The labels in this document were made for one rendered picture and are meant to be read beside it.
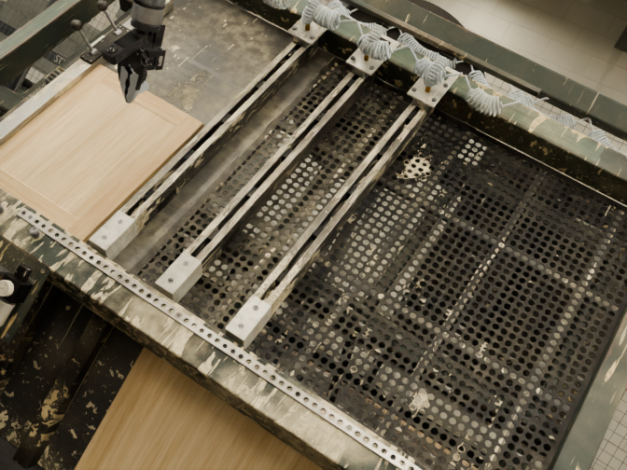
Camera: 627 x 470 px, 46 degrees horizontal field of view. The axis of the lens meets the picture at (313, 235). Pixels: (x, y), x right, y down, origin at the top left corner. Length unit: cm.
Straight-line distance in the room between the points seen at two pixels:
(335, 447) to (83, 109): 134
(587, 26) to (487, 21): 88
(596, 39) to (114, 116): 535
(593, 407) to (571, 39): 540
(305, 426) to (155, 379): 57
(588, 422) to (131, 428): 128
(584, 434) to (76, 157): 165
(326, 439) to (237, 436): 39
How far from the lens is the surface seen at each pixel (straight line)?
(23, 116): 253
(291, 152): 230
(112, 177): 234
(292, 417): 191
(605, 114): 300
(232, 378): 195
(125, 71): 197
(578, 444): 205
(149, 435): 232
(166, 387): 227
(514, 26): 731
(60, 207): 231
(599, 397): 212
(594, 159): 250
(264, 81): 251
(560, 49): 718
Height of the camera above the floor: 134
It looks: 3 degrees down
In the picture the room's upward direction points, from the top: 30 degrees clockwise
